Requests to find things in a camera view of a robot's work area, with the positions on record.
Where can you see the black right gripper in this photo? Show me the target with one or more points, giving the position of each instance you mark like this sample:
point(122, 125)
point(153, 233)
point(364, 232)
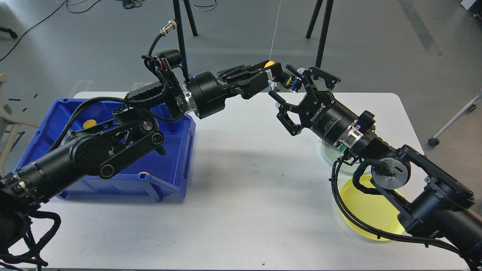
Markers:
point(318, 111)

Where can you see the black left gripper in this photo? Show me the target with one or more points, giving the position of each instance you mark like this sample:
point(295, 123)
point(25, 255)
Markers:
point(206, 95)

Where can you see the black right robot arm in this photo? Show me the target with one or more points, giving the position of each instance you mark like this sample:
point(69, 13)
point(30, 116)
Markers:
point(433, 207)

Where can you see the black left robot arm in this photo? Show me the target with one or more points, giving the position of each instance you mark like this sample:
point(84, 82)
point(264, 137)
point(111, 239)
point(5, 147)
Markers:
point(105, 135)

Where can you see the light green plate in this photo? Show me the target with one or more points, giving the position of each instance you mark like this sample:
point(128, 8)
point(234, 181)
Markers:
point(332, 153)

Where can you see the yellow plate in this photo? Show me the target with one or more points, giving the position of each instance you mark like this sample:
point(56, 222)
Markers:
point(375, 210)

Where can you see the black tripod left legs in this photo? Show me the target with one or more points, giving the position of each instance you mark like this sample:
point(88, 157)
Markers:
point(179, 30)

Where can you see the blue plastic bin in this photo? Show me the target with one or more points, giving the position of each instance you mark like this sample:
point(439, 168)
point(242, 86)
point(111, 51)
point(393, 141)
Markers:
point(168, 174)

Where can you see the white wheeled stand leg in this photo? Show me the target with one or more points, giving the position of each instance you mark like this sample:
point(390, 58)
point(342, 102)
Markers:
point(468, 108)

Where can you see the beige chair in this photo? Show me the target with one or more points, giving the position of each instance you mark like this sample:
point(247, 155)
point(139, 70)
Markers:
point(7, 119)

